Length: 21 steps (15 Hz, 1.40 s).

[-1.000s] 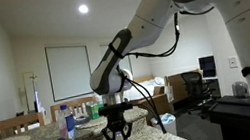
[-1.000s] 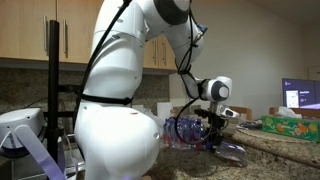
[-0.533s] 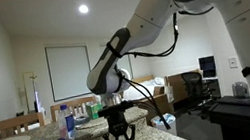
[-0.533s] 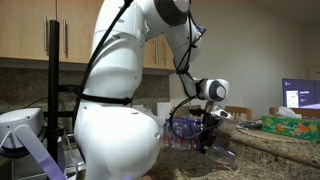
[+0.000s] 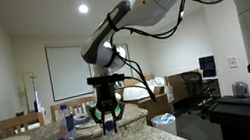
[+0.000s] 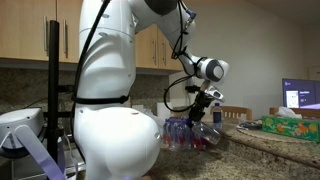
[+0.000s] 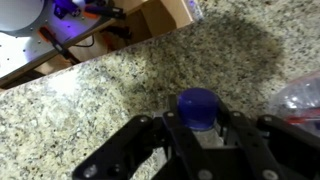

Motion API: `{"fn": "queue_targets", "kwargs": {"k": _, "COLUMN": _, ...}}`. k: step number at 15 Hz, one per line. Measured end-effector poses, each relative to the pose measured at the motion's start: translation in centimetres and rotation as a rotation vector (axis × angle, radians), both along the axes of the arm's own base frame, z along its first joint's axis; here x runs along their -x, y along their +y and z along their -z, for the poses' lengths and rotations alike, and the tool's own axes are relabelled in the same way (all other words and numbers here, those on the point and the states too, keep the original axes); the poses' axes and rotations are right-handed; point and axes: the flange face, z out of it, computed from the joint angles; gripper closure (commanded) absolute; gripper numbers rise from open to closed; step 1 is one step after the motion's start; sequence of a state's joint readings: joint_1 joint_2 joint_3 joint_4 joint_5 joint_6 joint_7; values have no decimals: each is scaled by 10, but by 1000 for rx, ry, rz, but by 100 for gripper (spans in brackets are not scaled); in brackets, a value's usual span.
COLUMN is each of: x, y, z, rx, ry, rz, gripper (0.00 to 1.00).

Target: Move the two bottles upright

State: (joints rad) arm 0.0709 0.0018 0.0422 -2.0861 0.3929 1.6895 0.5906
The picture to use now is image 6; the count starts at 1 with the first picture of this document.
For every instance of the television screen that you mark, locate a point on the television screen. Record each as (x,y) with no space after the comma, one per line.
(300,93)

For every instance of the black camera stand pole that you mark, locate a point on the black camera stand pole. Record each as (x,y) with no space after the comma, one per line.
(53,66)

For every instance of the Fiji water bottle red flower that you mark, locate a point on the Fiji water bottle red flower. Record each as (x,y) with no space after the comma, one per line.
(198,144)

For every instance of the white box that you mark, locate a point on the white box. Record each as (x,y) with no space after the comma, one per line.
(160,115)

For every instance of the round woven placemat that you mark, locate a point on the round woven placemat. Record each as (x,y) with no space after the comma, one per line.
(253,132)

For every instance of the shrink-wrapped water bottle pack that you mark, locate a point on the shrink-wrapped water bottle pack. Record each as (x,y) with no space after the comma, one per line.
(176,133)

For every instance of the wrist mounted camera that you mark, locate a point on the wrist mounted camera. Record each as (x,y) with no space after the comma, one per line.
(215,94)

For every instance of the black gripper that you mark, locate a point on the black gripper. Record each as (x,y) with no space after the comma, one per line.
(201,105)

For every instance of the green floral tissue box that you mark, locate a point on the green floral tissue box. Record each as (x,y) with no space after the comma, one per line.
(290,128)

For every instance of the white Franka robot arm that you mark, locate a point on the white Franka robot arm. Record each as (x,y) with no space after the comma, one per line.
(113,140)

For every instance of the wooden cabinet door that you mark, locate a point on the wooden cabinet door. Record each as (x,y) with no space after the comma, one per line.
(75,33)
(145,50)
(23,30)
(170,65)

